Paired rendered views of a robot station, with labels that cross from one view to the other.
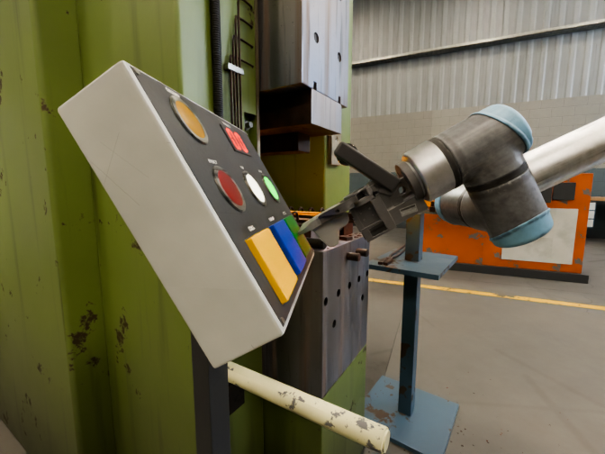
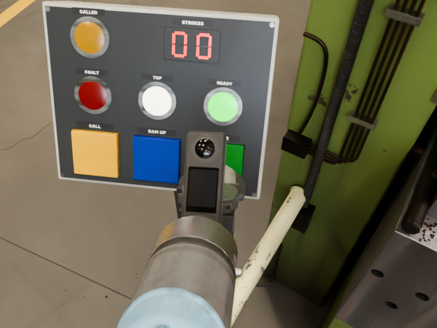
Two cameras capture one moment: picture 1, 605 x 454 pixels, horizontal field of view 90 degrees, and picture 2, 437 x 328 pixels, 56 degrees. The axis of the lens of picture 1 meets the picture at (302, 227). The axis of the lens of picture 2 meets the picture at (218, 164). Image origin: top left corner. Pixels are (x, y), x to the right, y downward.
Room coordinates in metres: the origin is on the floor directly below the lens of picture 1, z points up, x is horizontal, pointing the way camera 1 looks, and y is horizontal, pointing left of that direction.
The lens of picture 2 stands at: (0.53, -0.39, 1.52)
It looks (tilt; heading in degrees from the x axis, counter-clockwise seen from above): 52 degrees down; 90
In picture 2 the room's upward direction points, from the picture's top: straight up
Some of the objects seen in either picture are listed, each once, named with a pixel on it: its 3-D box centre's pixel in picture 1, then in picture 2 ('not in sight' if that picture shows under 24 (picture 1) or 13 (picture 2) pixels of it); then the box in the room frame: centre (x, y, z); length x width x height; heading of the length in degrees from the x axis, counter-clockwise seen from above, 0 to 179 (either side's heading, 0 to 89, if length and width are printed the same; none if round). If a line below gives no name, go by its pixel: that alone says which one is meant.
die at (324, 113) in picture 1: (273, 121); not in sight; (1.07, 0.10, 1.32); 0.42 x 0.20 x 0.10; 58
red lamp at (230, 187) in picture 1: (230, 188); (92, 95); (0.33, 0.08, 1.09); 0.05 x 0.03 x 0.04; 148
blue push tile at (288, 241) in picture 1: (286, 247); (157, 159); (0.43, 0.02, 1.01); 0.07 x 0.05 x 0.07; 173
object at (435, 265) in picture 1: (413, 261); not in sight; (1.33, -0.50, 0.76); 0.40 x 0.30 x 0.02; 144
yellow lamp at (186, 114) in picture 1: (190, 120); (89, 37); (0.34, 0.12, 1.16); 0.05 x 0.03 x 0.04; 148
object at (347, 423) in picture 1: (290, 398); (259, 259); (0.62, 0.03, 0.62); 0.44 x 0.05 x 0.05; 58
